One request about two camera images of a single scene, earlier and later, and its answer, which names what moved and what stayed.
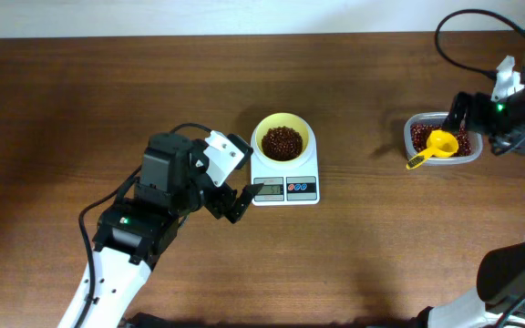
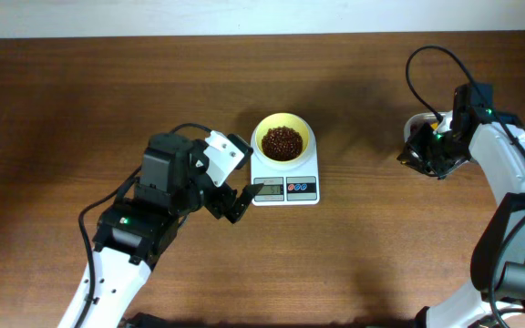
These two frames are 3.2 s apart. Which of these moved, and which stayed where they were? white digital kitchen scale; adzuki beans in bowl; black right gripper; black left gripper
Moved: black right gripper
Stayed: white digital kitchen scale; black left gripper; adzuki beans in bowl
